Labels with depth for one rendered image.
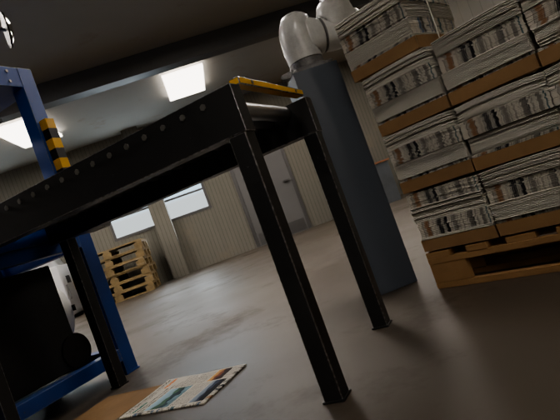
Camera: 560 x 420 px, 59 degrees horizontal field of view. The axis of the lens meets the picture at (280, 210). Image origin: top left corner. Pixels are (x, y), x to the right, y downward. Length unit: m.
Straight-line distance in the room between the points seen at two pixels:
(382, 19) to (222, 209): 7.98
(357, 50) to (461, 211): 0.70
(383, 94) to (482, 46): 0.38
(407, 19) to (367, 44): 0.17
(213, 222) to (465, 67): 8.19
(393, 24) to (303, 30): 0.50
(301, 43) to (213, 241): 7.63
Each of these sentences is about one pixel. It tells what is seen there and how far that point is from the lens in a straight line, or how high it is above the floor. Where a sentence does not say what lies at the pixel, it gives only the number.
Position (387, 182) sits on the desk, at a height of 0.34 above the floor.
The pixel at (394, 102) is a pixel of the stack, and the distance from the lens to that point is 1.88.
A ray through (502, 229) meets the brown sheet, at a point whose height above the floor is 0.17.
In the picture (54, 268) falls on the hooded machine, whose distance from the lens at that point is 9.17.
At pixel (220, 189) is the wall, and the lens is 9.66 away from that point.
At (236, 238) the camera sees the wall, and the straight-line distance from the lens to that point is 9.63.
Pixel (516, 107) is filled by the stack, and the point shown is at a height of 0.53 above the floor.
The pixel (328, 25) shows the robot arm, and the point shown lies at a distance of 2.31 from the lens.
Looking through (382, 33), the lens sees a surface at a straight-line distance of 1.91.
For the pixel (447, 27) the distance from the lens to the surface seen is 2.12.
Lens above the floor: 0.47
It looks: level
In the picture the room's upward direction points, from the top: 20 degrees counter-clockwise
